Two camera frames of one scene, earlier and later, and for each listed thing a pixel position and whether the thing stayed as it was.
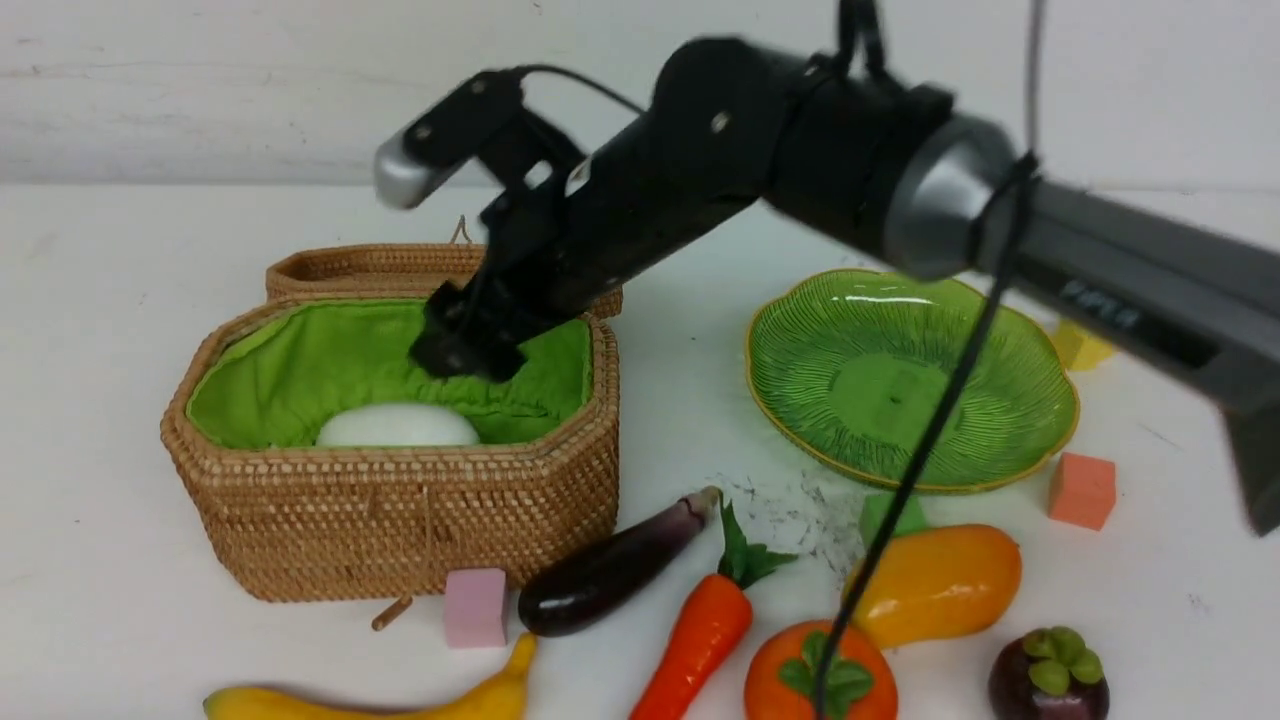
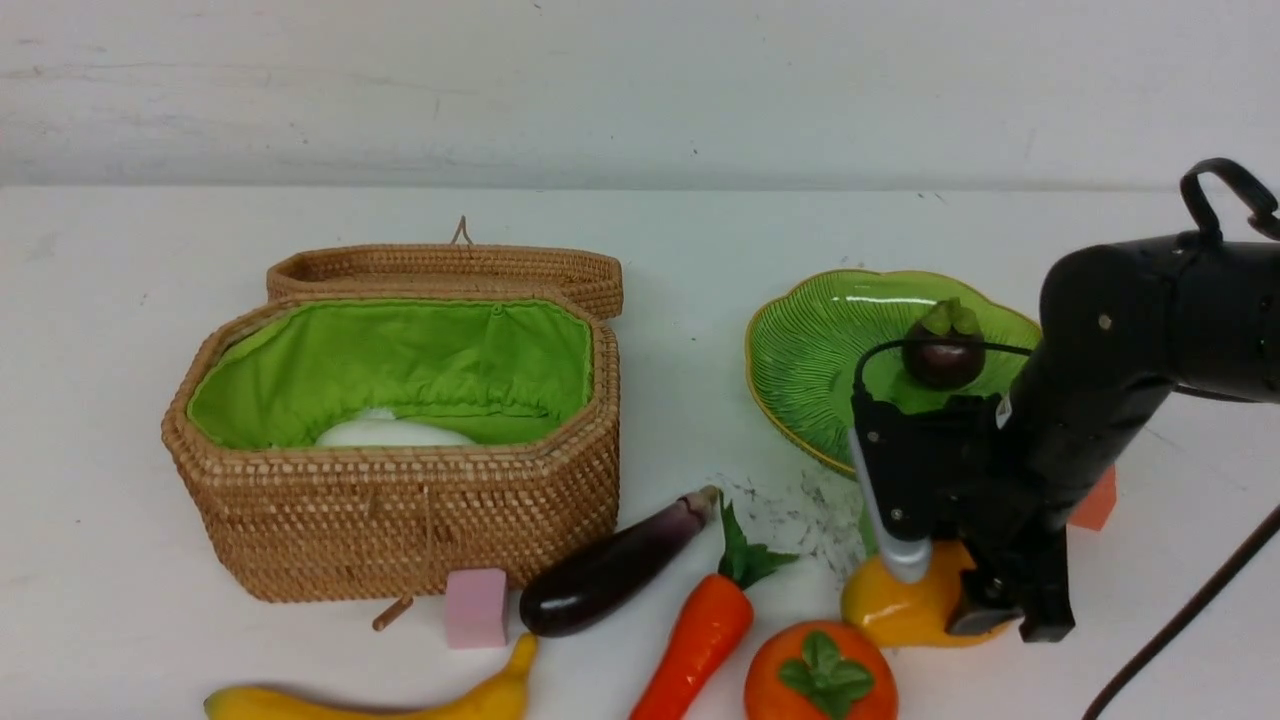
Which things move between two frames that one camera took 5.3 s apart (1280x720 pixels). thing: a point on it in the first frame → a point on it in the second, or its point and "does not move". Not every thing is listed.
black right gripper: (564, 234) → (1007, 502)
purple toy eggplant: (616, 564) does not move
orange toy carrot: (709, 627) does not move
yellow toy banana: (502, 699) does not move
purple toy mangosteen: (1048, 673) → (945, 368)
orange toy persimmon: (782, 681) does not move
